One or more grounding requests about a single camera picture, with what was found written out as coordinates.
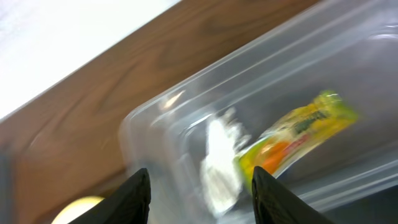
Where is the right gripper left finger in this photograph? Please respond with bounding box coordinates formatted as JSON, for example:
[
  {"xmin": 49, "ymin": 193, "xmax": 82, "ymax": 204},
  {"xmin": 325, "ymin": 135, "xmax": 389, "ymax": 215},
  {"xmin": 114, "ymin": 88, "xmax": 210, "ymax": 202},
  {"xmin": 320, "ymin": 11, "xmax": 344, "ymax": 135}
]
[{"xmin": 70, "ymin": 168, "xmax": 151, "ymax": 224}]

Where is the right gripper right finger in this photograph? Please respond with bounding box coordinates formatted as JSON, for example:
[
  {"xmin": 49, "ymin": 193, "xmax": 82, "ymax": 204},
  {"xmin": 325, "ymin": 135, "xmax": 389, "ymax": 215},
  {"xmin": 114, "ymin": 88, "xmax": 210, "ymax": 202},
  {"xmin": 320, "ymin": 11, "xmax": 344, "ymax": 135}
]
[{"xmin": 252, "ymin": 166, "xmax": 333, "ymax": 224}]

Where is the yellow green snack wrapper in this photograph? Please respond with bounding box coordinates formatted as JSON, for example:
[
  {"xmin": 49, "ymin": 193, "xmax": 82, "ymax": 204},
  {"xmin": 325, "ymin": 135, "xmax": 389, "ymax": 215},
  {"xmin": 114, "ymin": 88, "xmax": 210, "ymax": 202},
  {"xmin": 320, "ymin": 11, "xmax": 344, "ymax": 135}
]
[{"xmin": 235, "ymin": 90, "xmax": 358, "ymax": 192}]

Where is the clear plastic waste bin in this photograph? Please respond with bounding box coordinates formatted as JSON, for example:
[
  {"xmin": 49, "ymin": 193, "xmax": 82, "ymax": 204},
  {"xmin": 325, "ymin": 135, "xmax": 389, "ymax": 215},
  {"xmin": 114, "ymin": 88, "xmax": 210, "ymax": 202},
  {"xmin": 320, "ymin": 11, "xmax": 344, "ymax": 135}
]
[{"xmin": 120, "ymin": 1, "xmax": 397, "ymax": 223}]

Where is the yellow plate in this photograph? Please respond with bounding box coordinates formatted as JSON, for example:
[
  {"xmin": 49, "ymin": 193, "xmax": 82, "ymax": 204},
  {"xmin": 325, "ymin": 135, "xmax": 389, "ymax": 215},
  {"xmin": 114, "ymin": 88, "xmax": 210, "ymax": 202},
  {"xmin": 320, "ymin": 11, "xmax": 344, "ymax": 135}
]
[{"xmin": 52, "ymin": 196, "xmax": 104, "ymax": 224}]

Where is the crumpled white tissue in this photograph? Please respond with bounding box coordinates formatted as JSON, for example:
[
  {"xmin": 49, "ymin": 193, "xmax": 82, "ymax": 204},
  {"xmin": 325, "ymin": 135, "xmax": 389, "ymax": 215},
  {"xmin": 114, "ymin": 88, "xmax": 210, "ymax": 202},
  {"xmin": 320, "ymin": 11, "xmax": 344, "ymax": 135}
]
[{"xmin": 200, "ymin": 108, "xmax": 251, "ymax": 218}]

